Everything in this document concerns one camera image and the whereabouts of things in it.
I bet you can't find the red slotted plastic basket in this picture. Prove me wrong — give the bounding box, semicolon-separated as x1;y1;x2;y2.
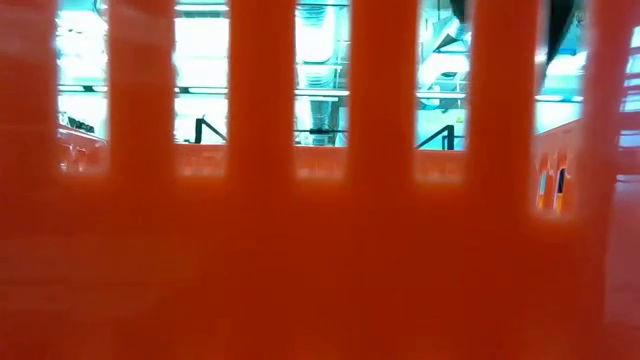
0;0;640;360

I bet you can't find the long ceiling light strip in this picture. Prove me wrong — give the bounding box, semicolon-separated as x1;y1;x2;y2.
57;85;584;101

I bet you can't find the silver spiral ventilation duct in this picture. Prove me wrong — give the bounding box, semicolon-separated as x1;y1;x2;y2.
418;0;471;109
295;0;350;147

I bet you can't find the black metal wooden board shelf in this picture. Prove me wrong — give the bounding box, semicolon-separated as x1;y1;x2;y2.
182;115;457;151

